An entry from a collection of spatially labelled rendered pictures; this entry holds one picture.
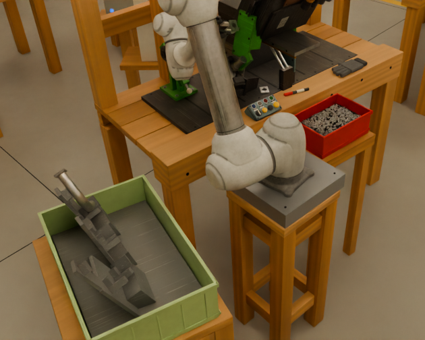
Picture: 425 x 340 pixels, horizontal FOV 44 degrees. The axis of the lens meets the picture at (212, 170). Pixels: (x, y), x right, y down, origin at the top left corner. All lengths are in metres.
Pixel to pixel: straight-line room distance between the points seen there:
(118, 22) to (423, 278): 2.02
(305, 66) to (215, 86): 1.16
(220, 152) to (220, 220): 1.44
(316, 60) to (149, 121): 0.97
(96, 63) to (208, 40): 0.92
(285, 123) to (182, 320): 0.75
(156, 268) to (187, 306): 0.25
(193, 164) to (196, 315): 0.77
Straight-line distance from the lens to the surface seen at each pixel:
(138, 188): 2.08
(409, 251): 3.14
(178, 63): 2.23
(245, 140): 1.78
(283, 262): 2.09
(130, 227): 2.02
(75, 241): 2.02
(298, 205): 1.95
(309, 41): 2.58
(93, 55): 2.52
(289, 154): 1.89
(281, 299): 2.27
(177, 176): 2.24
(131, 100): 2.69
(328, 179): 2.07
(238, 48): 2.57
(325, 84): 2.69
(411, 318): 2.85
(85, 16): 2.45
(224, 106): 1.77
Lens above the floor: 2.24
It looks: 39 degrees down
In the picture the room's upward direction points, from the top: 4 degrees counter-clockwise
